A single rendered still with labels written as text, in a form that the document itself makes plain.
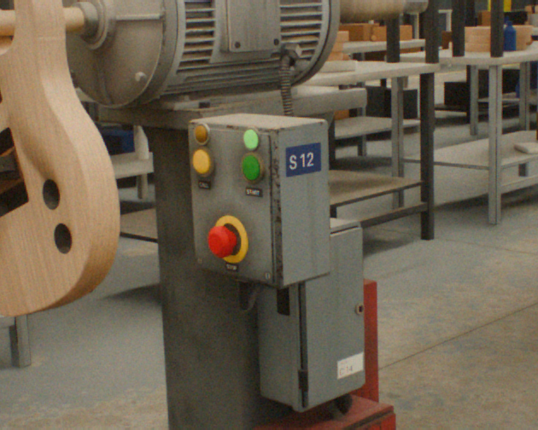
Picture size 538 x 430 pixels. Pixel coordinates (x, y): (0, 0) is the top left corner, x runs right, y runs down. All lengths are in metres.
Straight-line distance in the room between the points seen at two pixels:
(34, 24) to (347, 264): 0.61
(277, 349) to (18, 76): 0.58
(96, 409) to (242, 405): 1.88
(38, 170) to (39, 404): 2.31
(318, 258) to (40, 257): 0.35
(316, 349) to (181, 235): 0.28
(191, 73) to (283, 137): 0.28
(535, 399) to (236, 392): 1.96
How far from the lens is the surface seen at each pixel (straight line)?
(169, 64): 1.48
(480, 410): 3.44
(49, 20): 1.36
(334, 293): 1.63
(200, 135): 1.37
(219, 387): 1.72
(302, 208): 1.33
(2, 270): 1.48
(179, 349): 1.77
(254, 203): 1.32
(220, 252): 1.34
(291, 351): 1.62
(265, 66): 1.63
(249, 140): 1.30
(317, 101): 1.68
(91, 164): 1.30
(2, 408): 3.64
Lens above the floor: 1.28
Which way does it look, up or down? 12 degrees down
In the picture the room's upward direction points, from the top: 2 degrees counter-clockwise
